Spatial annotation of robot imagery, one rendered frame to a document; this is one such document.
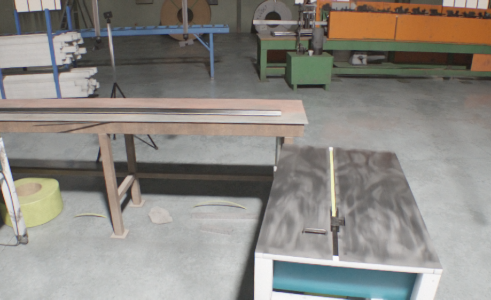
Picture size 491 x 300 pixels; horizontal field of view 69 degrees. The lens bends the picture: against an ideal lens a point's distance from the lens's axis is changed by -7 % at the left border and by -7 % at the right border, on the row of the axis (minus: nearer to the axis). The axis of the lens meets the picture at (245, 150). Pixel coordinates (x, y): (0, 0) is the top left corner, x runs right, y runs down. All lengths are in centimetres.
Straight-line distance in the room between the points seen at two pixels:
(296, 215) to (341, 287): 29
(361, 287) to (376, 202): 36
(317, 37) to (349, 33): 84
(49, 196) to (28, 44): 292
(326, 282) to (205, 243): 128
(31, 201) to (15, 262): 45
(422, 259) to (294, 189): 57
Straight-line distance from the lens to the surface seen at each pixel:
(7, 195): 261
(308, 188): 156
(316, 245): 125
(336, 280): 132
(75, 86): 532
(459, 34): 768
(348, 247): 126
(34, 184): 314
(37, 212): 290
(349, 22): 677
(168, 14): 1213
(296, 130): 212
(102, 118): 230
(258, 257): 121
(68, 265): 250
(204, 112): 222
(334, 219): 138
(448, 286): 241
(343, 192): 156
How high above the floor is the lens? 148
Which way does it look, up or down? 23 degrees down
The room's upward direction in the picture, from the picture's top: straight up
